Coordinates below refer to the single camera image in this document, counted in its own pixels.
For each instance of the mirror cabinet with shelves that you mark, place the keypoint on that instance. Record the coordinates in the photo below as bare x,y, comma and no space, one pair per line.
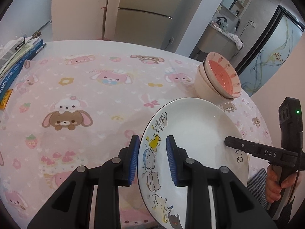
235,7

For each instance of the beige three-door refrigerator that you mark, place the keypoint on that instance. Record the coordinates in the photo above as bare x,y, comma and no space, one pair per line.
144,22

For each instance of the person's right hand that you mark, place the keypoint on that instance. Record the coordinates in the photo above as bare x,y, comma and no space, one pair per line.
272,188

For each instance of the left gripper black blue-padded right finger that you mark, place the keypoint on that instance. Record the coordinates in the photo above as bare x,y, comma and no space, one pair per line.
214,194

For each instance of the stack of books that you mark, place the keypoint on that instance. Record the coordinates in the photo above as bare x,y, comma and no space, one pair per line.
14,56

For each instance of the white cat cartoon plate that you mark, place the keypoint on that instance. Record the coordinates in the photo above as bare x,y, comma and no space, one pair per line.
200,128

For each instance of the pink cartoon tablecloth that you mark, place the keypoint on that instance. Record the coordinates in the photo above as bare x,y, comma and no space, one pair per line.
78,110

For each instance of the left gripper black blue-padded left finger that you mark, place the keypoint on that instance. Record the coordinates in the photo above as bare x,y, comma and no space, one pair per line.
70,205

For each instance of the white bowl dark rim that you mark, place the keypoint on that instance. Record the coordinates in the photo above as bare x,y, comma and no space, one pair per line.
205,90

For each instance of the white cloth on vanity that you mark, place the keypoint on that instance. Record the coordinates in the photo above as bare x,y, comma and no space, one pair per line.
237,40

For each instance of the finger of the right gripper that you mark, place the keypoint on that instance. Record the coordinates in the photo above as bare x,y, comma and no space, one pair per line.
255,149

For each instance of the glass door black frame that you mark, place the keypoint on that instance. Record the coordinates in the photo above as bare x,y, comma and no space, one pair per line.
270,51

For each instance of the pink strawberry bowl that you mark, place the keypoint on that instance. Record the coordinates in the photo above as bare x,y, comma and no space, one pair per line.
222,75

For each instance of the pair of slippers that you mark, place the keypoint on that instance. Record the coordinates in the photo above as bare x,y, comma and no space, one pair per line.
36,34

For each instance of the black faucet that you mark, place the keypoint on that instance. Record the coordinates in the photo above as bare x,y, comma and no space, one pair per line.
221,22

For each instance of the striped sleeve forearm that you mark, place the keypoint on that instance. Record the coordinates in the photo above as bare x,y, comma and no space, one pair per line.
256,185

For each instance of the beige bathroom vanity cabinet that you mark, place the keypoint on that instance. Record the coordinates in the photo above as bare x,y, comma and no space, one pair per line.
214,39

